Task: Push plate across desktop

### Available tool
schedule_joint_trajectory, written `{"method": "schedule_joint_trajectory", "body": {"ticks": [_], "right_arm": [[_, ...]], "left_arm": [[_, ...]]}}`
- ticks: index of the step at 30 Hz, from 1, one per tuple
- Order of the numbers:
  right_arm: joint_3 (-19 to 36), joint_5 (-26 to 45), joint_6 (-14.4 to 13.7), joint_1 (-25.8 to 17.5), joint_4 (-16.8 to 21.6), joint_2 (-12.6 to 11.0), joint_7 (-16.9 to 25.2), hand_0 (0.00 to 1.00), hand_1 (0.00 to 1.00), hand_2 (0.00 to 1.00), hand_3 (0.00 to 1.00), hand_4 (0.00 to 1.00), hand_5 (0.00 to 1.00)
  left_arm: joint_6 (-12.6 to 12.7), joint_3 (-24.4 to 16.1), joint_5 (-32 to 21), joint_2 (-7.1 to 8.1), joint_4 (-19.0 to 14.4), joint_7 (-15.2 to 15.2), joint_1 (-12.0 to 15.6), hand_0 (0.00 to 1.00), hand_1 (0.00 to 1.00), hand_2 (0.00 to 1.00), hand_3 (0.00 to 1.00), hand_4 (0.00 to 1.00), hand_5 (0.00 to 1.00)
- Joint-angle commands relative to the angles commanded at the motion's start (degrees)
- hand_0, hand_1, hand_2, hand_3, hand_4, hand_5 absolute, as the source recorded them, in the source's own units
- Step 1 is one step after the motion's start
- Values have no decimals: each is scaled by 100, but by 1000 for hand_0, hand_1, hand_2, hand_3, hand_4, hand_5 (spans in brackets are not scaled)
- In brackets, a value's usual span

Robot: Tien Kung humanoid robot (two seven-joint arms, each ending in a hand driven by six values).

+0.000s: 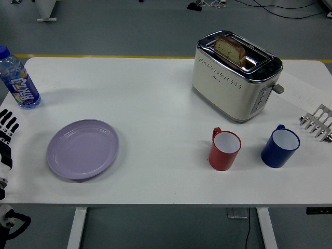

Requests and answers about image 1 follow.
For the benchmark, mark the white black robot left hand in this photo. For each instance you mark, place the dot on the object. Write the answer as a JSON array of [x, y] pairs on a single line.
[[6, 135]]

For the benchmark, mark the lilac round plate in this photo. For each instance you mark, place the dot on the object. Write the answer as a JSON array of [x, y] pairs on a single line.
[[82, 150]]

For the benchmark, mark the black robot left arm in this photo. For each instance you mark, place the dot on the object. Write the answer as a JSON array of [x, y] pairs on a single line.
[[15, 223]]

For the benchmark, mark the blue labelled drink bottle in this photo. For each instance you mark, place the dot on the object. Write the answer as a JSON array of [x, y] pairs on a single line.
[[19, 83]]

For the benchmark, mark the white table leg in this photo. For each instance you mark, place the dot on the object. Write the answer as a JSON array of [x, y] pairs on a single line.
[[267, 228], [76, 228]]

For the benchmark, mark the white stand base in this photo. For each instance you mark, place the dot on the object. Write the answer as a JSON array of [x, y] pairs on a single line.
[[45, 11]]

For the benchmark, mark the red mug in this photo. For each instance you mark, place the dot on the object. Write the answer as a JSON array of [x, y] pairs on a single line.
[[223, 155]]

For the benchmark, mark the cream chrome toaster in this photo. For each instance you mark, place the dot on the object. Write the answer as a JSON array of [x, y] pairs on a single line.
[[228, 90]]

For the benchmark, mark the black floor device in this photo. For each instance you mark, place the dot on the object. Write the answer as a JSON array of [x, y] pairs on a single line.
[[194, 6]]

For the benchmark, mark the bread slice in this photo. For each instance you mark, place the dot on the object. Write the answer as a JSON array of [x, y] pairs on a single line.
[[228, 49]]

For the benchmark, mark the blue mug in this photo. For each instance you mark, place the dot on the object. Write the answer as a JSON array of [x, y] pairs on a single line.
[[278, 153]]

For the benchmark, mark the white paper sheet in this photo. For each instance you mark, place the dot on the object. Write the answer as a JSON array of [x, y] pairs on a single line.
[[303, 88]]

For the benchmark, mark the silver metal toast rack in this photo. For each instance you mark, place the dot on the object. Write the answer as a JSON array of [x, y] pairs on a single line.
[[317, 122]]

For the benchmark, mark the black table control panel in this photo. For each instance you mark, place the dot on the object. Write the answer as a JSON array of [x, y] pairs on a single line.
[[319, 210]]

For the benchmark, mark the grey under-table bracket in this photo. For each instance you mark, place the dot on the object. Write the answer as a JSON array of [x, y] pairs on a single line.
[[238, 213]]

